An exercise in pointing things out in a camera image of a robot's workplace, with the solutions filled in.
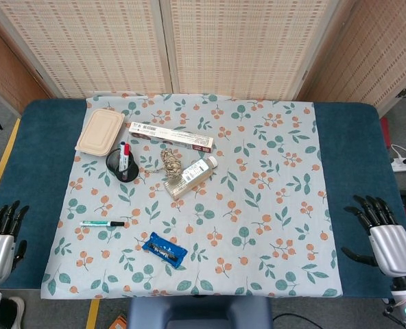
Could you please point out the long white printed carton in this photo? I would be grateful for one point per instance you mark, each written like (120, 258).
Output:
(170, 137)

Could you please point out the white power strip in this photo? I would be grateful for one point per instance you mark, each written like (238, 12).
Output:
(403, 167)

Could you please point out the black mesh pen holder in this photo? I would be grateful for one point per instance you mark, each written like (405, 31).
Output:
(124, 168)

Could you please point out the ball of jute twine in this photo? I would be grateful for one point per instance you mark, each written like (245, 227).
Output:
(171, 165)

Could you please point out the blue snack wrapper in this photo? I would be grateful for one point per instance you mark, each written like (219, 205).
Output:
(164, 249)

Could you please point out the red floor object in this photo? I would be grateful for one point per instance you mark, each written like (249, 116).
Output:
(385, 132)

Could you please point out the clear bottle with white cap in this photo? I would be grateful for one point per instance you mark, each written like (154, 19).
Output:
(197, 171)

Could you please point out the red-capped marker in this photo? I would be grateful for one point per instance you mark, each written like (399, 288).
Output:
(125, 156)

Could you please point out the bamboo folding screen panel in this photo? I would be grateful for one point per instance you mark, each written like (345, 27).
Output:
(371, 51)
(244, 44)
(4, 61)
(86, 44)

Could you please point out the white shoe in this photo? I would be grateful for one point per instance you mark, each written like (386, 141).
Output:
(15, 313)

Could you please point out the white marker with black cap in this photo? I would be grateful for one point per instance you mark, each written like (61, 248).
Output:
(101, 223)

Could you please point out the floral printed tablecloth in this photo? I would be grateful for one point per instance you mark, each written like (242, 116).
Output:
(223, 212)

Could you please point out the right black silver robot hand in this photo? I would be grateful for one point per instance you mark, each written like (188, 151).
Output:
(393, 245)

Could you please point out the blue felt table cover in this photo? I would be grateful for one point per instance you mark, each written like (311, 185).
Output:
(38, 192)

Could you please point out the small wooden stick box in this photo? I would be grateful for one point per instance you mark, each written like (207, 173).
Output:
(175, 190)

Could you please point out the beige lidded food box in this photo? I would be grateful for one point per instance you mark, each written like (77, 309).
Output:
(100, 132)

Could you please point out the orange box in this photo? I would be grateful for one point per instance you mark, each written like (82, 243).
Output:
(119, 323)

